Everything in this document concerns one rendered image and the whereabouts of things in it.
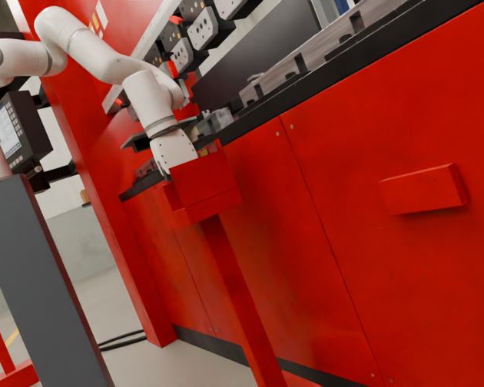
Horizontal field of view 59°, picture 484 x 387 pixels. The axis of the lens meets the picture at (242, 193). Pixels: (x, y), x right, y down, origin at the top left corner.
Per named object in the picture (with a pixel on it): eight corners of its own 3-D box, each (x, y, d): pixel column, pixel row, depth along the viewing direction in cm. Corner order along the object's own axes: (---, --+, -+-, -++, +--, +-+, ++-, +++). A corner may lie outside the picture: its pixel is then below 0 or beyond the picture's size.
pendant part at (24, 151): (3, 177, 258) (-20, 122, 256) (23, 173, 267) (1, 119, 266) (33, 154, 229) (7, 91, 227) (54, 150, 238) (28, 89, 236)
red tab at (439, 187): (390, 216, 82) (377, 182, 82) (396, 212, 83) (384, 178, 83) (462, 206, 69) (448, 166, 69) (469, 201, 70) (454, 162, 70)
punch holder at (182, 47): (174, 76, 159) (157, 34, 159) (193, 71, 164) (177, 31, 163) (190, 59, 146) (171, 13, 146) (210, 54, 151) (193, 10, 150)
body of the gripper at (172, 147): (175, 127, 116) (193, 164, 117) (141, 140, 111) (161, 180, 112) (184, 119, 110) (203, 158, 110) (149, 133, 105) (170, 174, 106)
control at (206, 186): (167, 230, 123) (143, 172, 122) (213, 210, 130) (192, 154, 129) (191, 225, 105) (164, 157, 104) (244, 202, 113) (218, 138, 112)
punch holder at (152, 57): (157, 95, 177) (142, 57, 176) (175, 90, 181) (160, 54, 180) (170, 81, 164) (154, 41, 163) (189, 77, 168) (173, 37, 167)
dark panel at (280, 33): (217, 154, 266) (190, 87, 264) (219, 153, 267) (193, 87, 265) (341, 87, 168) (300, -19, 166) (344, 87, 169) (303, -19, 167)
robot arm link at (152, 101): (162, 125, 117) (138, 132, 109) (140, 81, 116) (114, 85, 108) (182, 112, 112) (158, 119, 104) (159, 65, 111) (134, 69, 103)
